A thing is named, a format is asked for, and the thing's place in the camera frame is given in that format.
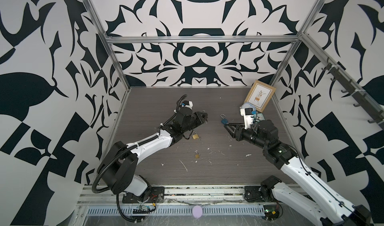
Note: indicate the wooden picture frame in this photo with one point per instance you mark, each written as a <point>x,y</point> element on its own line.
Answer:
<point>259,95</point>

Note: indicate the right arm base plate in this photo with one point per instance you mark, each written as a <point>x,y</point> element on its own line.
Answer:
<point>256,194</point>

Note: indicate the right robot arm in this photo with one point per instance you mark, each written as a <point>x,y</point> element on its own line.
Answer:
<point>323,206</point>

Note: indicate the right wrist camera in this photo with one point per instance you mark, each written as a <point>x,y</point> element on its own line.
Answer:
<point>249,115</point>

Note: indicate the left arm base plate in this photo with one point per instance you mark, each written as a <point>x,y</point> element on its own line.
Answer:
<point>150,194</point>

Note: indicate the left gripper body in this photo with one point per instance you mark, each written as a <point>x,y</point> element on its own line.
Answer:
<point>194,120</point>

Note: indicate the purple round cap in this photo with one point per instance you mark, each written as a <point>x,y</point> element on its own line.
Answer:
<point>197,211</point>

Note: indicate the blue round alarm clock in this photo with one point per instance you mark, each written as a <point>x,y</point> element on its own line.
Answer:
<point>248,105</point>

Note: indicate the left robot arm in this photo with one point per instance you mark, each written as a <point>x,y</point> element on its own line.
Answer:
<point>117,171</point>

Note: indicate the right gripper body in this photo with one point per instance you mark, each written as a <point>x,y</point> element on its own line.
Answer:
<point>252,136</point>

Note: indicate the large brass padlock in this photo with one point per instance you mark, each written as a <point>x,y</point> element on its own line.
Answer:
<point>195,136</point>

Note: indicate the blue padlock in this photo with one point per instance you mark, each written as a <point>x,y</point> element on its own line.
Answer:
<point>224,119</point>

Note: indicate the green square alarm clock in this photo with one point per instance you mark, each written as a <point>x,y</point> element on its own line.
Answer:
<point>260,117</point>

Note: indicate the black wall hook rack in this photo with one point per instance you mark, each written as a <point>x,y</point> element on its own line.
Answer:
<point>361,96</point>

